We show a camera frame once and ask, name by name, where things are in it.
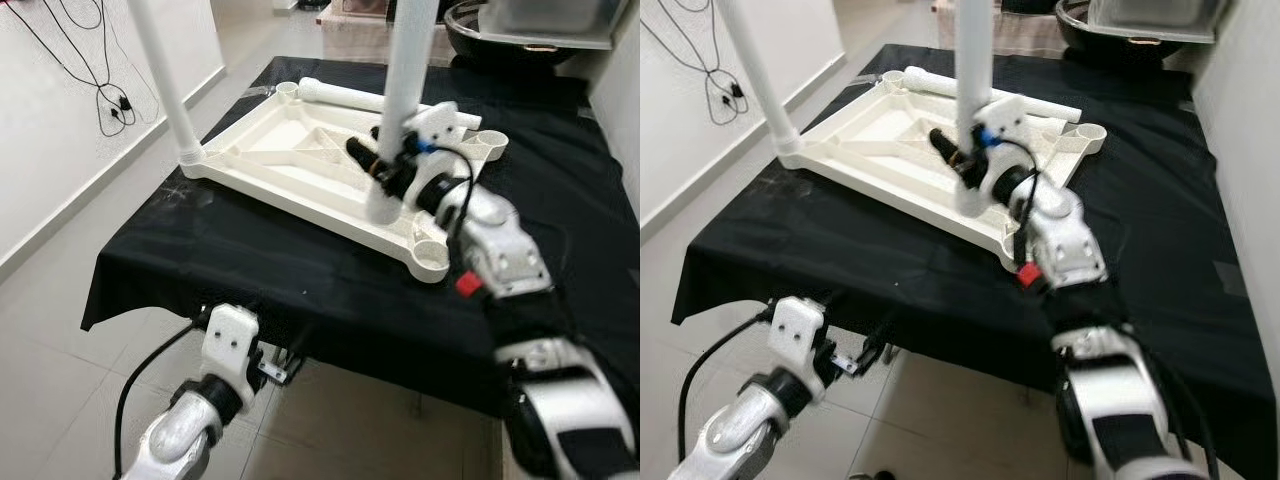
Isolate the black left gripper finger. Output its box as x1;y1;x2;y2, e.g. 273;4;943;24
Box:
860;331;903;368
286;322;319;363

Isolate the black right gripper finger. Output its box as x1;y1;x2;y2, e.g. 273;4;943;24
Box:
346;136;389;173
928;126;969;167

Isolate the white plastic table leg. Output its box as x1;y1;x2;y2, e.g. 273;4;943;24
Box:
903;65;1086;123
125;0;208;169
950;0;1001;219
715;0;803;159
298;78;483;129
365;0;443;223

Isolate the white plastic children table top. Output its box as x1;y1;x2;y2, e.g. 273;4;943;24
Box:
180;78;509;284
780;62;1109;273

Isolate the black table cloth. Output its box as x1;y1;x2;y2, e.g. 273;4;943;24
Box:
670;45;1280;471
80;55;641;421

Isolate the beige woven cloth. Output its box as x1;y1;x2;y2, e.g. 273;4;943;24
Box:
318;5;401;63
930;0;1061;56

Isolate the clear plastic storage box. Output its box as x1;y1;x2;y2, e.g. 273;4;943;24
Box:
1085;0;1236;46
485;0;626;51

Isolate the grey tape strip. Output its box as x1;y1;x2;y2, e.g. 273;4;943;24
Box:
1212;258;1249;299

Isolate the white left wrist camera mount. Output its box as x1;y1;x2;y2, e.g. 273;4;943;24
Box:
763;295;829;393
198;303;263;403

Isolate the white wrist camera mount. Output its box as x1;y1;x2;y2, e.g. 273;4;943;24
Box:
398;100;463;191
763;295;829;393
198;303;263;403
975;95;1033;191

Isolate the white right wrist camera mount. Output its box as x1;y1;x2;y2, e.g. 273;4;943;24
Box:
975;95;1033;191
398;100;463;191

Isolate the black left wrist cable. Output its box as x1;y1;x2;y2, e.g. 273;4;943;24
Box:
112;318;211;479
676;308;776;471

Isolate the black floor power cable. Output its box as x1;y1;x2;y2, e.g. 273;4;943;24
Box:
0;0;163;139
640;0;753;129

